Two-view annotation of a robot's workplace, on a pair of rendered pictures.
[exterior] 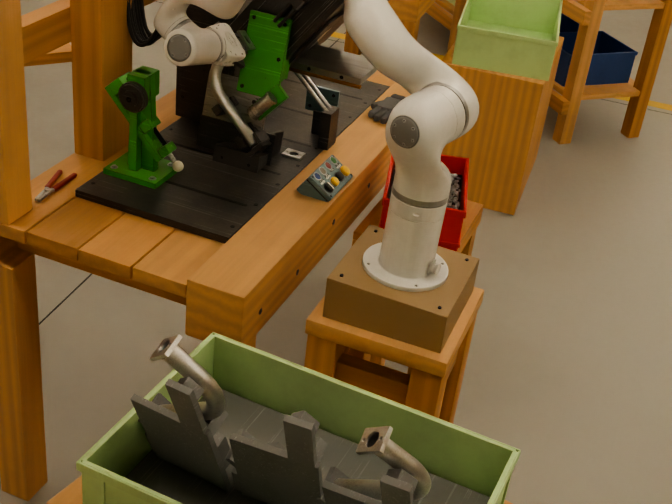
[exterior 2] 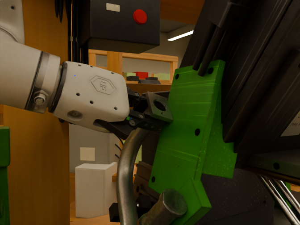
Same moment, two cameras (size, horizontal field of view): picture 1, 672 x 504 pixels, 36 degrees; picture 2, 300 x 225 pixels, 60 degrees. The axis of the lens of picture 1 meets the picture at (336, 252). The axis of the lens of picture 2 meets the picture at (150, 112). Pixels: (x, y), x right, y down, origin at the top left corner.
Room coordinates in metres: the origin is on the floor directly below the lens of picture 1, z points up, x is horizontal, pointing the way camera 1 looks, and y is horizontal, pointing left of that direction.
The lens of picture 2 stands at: (2.16, 0.00, 1.21)
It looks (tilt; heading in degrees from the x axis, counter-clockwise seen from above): 2 degrees down; 44
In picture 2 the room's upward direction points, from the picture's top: straight up
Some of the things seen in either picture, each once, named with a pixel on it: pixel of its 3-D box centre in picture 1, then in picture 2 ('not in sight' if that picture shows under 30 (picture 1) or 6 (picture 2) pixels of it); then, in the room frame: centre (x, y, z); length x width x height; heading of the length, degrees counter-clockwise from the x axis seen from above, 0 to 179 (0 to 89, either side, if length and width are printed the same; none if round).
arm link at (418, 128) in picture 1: (422, 147); not in sight; (1.88, -0.15, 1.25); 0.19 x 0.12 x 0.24; 148
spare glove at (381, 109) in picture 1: (388, 108); not in sight; (2.85, -0.10, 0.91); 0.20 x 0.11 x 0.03; 159
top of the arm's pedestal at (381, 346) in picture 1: (397, 310); not in sight; (1.91, -0.15, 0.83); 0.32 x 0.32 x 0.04; 72
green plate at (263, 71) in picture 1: (269, 52); (199, 129); (2.51, 0.23, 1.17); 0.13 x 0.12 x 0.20; 161
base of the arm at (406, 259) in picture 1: (412, 231); not in sight; (1.91, -0.16, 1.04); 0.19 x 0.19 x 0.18
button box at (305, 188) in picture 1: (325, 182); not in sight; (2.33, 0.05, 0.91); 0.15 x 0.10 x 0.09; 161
